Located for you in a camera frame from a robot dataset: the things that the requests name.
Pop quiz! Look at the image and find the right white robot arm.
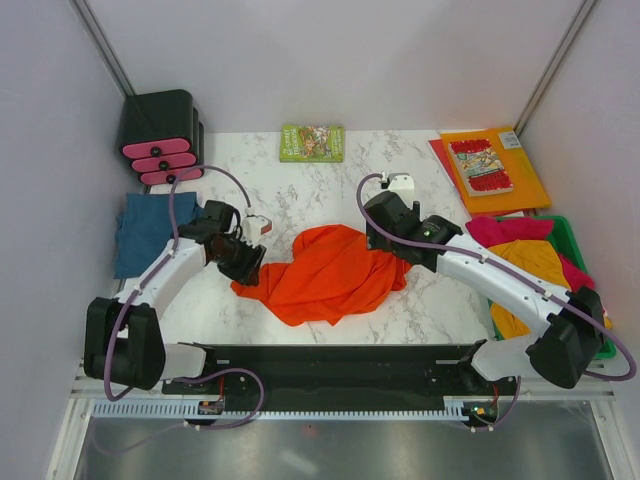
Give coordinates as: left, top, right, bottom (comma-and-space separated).
358, 191, 605, 394

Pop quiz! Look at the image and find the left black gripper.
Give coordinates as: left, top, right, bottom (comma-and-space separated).
212, 231, 267, 288

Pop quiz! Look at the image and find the yellow t shirt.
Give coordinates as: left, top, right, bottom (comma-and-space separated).
489, 240, 595, 339

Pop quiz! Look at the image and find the red folder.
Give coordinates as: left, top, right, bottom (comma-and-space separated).
429, 139, 460, 192

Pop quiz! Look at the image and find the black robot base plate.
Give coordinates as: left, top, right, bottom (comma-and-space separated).
162, 345, 515, 413

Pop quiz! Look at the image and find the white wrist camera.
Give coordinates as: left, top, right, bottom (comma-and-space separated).
241, 215, 273, 247
380, 172, 415, 208

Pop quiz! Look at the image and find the green paperback book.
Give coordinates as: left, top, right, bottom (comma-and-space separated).
279, 125, 345, 163

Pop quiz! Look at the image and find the black pink drawer unit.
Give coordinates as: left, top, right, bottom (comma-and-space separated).
117, 89, 204, 186

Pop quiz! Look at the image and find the magenta t shirt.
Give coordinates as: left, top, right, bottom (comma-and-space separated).
464, 215, 599, 296

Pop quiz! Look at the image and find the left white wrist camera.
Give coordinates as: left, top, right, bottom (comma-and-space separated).
241, 215, 273, 247

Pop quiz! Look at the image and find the white slotted cable duct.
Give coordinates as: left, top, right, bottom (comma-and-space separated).
91, 399, 469, 422

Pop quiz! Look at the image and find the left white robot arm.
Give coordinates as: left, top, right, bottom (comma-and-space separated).
83, 200, 272, 393

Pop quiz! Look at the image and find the purple cable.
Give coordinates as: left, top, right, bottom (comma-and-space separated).
355, 172, 636, 434
92, 164, 266, 455

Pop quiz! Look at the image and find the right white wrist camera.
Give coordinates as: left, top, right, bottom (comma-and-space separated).
380, 172, 415, 208

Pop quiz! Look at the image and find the orange folder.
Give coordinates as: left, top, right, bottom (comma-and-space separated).
440, 127, 551, 216

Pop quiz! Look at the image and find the red comic book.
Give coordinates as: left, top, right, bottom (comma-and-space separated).
448, 138, 514, 197

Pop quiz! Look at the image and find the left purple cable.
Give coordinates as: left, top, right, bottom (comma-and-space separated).
92, 164, 266, 455

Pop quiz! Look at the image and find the orange t shirt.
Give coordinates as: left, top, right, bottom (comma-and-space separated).
231, 225, 411, 327

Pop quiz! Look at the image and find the blue folded t shirt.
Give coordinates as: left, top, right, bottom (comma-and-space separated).
112, 191, 204, 280

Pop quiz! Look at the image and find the green plastic bin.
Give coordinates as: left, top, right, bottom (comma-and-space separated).
482, 214, 617, 359

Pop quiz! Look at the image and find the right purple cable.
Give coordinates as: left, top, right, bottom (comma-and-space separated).
355, 172, 636, 434

